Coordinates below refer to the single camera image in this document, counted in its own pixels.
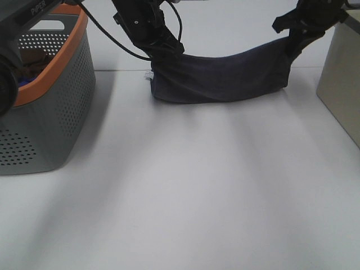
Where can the beige fabric storage box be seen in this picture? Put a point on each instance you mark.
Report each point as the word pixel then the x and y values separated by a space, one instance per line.
pixel 338 86

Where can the grey basket with orange rim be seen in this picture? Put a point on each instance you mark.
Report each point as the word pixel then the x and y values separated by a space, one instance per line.
pixel 39 132

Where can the brown towel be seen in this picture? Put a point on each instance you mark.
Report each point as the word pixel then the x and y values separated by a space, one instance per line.
pixel 34 61

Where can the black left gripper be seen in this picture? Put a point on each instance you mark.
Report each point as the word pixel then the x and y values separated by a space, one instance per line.
pixel 144 24

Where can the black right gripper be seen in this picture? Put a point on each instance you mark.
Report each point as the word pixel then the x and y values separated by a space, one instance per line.
pixel 308 22

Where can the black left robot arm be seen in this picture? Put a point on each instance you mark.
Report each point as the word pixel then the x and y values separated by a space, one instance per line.
pixel 18 17

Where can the dark navy towel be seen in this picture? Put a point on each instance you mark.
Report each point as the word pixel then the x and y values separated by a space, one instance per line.
pixel 191 79

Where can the blue towel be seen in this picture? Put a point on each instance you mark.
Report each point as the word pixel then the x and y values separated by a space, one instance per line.
pixel 22 81

